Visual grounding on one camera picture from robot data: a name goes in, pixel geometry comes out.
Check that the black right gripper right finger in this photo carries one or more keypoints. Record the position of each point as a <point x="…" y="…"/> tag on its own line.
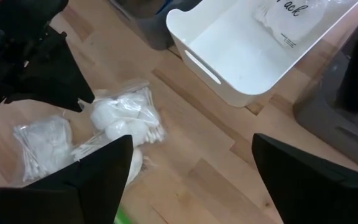
<point x="315" y="196"/>

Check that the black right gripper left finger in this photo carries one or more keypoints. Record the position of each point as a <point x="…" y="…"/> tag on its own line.
<point x="73" y="196"/>

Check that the green travel bottle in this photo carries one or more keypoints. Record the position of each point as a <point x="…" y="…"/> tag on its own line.
<point x="122" y="217"/>

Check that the clear cotton swab bag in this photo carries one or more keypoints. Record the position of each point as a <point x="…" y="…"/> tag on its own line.
<point x="126" y="115"/>
<point x="291" y="21"/>
<point x="42" y="149"/>
<point x="137" y="165"/>

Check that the grey plastic bin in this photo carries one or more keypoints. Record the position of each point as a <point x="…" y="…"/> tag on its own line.
<point x="154" y="31"/>
<point x="322" y="124"/>

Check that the white plastic bin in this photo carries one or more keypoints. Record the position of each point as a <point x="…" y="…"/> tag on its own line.
<point x="244" y="56"/>

